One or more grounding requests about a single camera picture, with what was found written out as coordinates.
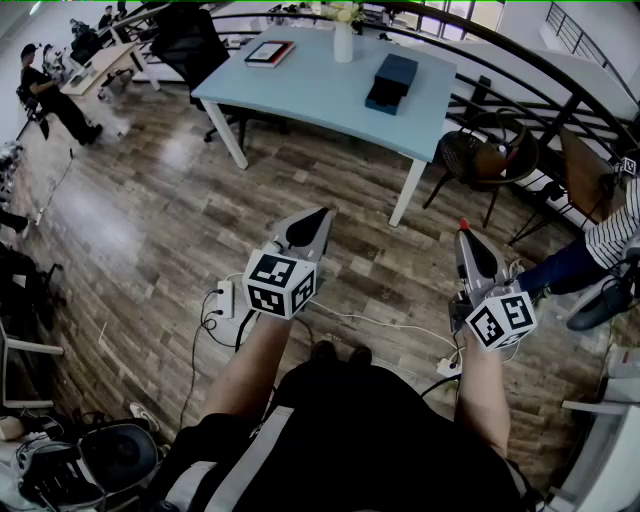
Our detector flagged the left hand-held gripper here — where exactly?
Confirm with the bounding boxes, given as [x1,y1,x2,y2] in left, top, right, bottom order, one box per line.
[242,208,337,320]

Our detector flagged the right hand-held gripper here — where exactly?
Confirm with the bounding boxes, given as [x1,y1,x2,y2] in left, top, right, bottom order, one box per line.
[449,230,539,352]

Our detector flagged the dark teal drawer box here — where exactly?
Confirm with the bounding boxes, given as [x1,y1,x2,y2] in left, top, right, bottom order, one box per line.
[363,52,420,118]

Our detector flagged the person's right forearm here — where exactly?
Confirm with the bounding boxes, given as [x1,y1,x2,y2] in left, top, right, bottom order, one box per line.
[455,332,512,459]

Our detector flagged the person's left forearm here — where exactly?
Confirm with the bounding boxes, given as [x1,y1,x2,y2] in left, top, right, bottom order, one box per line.
[199,312,294,419]

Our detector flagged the white table leg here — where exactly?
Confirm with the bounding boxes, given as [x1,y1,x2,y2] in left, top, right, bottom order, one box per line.
[204,99,250,170]
[388,158,429,228]

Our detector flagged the dark wicker chair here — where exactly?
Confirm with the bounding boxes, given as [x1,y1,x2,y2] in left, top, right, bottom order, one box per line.
[422,108,541,229]

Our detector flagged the white power strip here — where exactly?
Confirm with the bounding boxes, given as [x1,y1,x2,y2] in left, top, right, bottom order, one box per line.
[216,279,236,320]

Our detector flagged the person's left black shoe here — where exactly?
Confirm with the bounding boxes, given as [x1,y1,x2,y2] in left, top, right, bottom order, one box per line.
[312,339,339,366]

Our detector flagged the brown wooden side table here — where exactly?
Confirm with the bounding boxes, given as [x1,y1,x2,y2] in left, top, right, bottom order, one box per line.
[507,124,631,246]

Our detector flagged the light blue table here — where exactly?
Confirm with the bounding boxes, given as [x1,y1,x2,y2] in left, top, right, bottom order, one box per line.
[209,0,640,226]

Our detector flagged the red book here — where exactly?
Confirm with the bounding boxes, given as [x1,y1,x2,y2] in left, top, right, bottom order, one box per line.
[244,39,297,70]

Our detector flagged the black-framed white book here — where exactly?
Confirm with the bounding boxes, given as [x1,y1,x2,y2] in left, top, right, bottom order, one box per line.
[244,40,289,65]

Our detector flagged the white vase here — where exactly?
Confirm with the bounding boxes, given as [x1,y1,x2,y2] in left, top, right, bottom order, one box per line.
[333,20,355,64]

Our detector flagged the person's black-clothed torso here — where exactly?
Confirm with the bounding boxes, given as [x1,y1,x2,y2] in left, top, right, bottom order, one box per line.
[144,362,544,512]

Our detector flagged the yellow flower bouquet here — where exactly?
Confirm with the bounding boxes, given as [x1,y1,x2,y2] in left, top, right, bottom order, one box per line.
[319,2,369,25]

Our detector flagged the black office chair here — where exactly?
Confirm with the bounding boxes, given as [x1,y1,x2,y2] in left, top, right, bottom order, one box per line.
[149,3,291,144]

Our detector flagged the white furniture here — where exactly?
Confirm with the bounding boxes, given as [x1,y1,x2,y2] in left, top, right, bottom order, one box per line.
[547,344,640,512]

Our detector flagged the white sneaker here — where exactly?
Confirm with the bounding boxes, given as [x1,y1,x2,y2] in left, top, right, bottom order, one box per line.
[128,401,162,434]

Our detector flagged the light wooden desk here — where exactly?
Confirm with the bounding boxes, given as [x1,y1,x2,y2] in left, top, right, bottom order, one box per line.
[59,42,161,99]

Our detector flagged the black round bag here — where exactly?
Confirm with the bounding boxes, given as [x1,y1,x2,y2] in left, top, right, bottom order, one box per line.
[74,419,161,496]

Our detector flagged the grey shoulder strap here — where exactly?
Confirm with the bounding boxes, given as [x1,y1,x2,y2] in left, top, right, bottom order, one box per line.
[164,404,296,512]

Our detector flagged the white metal frame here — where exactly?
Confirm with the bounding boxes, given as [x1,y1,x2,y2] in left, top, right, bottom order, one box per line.
[0,319,66,409]

